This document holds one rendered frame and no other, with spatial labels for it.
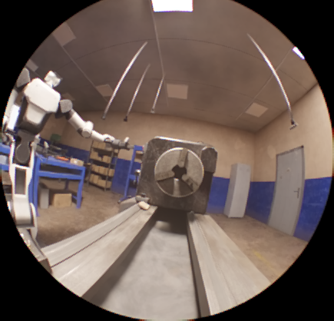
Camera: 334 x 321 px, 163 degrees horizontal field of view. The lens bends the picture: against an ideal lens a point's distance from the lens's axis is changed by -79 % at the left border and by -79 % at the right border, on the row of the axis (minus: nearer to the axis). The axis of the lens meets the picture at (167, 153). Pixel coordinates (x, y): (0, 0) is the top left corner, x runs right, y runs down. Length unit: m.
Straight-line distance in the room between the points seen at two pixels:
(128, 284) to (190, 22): 2.70
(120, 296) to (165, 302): 0.11
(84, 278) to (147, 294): 0.19
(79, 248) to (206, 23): 2.61
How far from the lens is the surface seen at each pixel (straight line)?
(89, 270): 0.29
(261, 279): 0.39
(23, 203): 0.83
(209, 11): 2.37
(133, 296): 0.39
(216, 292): 0.30
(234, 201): 4.11
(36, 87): 0.85
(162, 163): 0.59
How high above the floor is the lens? 1.06
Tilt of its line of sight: 11 degrees up
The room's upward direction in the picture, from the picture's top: 11 degrees clockwise
